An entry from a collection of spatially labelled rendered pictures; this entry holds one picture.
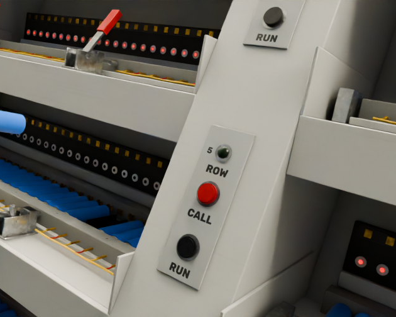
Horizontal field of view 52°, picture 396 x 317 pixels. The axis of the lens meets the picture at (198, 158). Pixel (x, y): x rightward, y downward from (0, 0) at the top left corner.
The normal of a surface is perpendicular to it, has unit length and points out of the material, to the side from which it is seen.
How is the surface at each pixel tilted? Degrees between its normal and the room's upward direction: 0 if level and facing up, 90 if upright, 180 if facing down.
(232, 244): 90
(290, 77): 90
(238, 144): 90
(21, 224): 90
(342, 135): 108
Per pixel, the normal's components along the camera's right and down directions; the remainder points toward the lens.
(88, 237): -0.56, 0.02
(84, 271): 0.19, -0.97
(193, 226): -0.47, -0.28
